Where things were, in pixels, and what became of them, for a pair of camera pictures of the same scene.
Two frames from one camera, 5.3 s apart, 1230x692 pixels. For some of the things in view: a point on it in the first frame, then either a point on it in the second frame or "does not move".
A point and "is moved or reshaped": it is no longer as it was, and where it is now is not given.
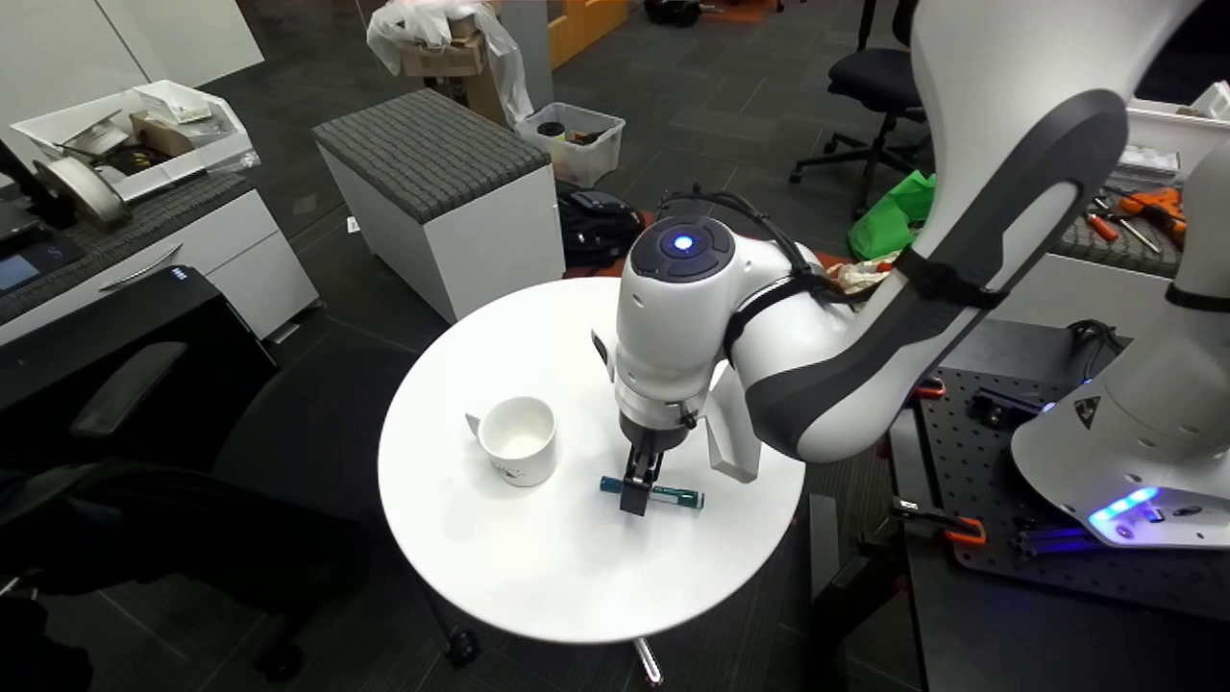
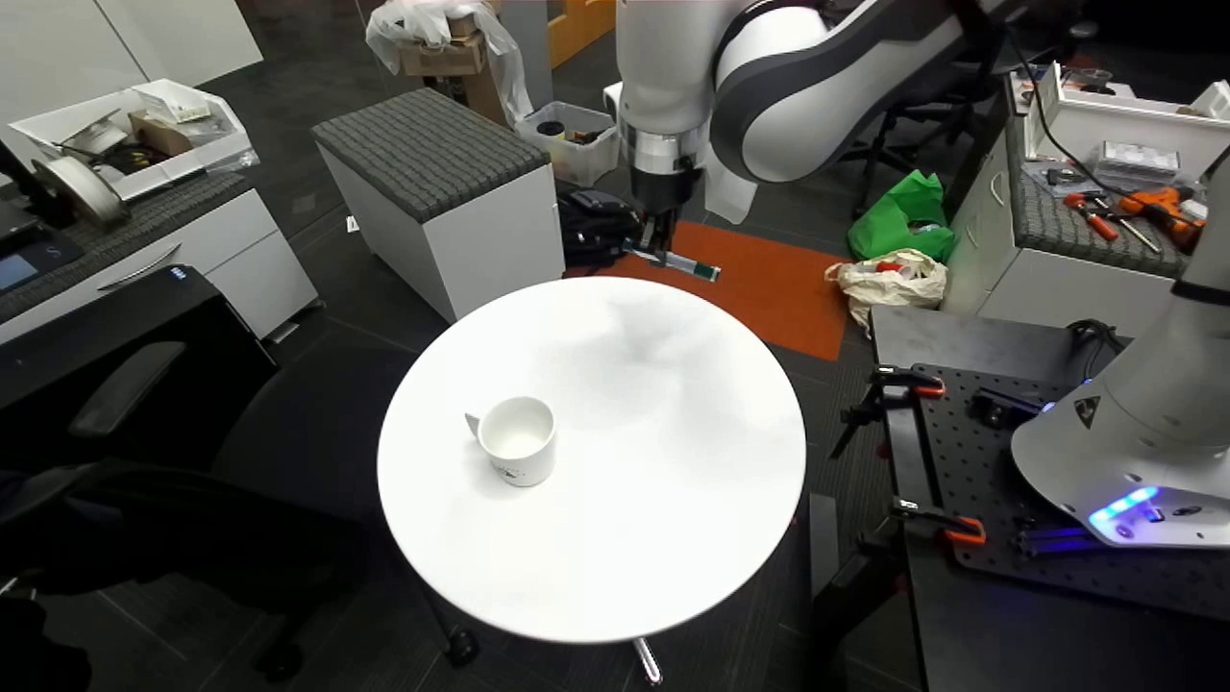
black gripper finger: x=656 y=460 → x=671 y=196
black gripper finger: x=635 y=486 → x=652 y=201
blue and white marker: x=663 y=492 is moved or reshaped
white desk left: x=219 y=223 does not move
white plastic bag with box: x=452 y=38 does not move
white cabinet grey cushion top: x=456 y=201 does not move
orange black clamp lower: x=956 y=529 does not move
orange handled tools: x=1139 y=210 does not move
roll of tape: x=80 y=185 does not move
